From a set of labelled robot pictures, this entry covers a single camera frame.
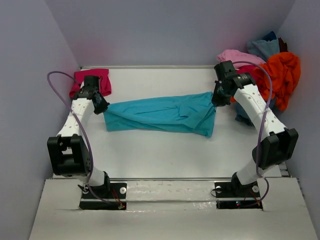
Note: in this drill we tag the grey-blue t-shirt at back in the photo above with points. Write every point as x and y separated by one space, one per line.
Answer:
263 49

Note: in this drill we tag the folded magenta t-shirt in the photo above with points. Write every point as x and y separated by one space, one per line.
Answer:
105 87

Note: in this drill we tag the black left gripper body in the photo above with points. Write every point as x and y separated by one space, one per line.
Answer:
102 106

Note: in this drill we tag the magenta t-shirt in pile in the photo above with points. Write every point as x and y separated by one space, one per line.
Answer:
246 69

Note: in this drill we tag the dark blue t-shirt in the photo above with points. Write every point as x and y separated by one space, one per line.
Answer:
270 36

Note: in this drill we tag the turquoise t-shirt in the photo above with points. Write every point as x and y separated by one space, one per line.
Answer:
194 113

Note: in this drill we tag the orange t-shirt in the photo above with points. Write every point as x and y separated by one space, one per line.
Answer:
284 70

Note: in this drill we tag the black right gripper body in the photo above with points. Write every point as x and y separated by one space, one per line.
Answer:
220 97

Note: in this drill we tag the pink t-shirt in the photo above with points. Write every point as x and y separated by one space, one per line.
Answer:
237 57

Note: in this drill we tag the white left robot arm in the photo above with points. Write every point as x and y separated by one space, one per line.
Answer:
70 151

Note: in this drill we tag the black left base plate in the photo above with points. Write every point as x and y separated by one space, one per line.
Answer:
110 200

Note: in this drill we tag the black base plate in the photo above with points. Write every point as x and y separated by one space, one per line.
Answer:
229 198
110 200

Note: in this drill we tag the maroon t-shirt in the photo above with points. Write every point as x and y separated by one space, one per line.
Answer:
283 46

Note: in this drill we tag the slate blue t-shirt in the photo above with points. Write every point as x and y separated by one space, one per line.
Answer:
241 115

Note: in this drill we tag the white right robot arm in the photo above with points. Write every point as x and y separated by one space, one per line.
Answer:
276 142

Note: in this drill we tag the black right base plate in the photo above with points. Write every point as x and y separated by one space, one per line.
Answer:
229 198

